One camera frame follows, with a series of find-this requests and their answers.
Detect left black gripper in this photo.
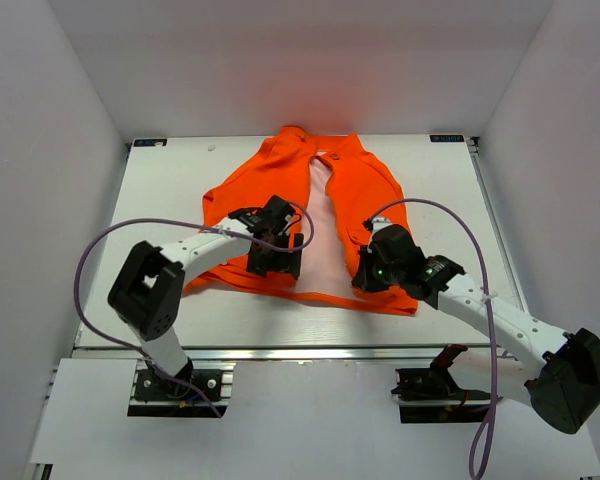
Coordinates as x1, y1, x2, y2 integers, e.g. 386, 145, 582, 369
245, 231, 302, 280

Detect orange jacket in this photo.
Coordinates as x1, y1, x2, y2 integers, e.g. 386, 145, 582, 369
182, 124, 420, 317

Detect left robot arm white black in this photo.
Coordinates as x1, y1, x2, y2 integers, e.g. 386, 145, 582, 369
107, 195, 304, 399

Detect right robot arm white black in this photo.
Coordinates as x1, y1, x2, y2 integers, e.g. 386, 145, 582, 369
352, 217, 600, 434

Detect right blue table label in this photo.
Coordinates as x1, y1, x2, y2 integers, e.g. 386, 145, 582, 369
429, 134, 465, 143

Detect blue table label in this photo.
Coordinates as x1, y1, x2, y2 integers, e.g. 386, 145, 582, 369
132, 138, 167, 148
429, 134, 465, 143

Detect left blue table label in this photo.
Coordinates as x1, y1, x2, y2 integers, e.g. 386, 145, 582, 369
132, 138, 167, 148

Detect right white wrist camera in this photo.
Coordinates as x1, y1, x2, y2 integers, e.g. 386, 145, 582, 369
363, 216, 393, 245

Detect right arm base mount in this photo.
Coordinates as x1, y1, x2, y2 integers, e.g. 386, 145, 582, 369
391, 344, 490, 424

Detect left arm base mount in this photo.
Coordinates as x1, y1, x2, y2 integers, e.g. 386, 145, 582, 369
127, 361, 235, 419

